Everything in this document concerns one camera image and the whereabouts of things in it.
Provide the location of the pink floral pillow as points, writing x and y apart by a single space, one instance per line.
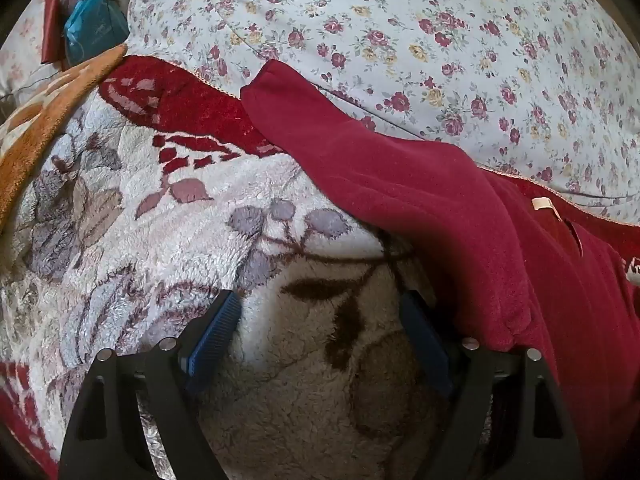
22 55

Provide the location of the red and white plush blanket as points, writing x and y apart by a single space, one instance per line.
150 240

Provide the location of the dark red fleece garment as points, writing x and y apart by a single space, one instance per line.
450 200

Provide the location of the dark red cloth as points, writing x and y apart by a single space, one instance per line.
52 20

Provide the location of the white rose print quilt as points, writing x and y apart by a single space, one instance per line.
400 35

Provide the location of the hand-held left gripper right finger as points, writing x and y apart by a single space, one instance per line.
425 345

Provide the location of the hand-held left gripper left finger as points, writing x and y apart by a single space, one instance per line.
216 340

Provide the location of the blue plastic bag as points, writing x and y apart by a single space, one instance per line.
95 22

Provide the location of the orange plush blanket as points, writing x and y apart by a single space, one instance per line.
45 115

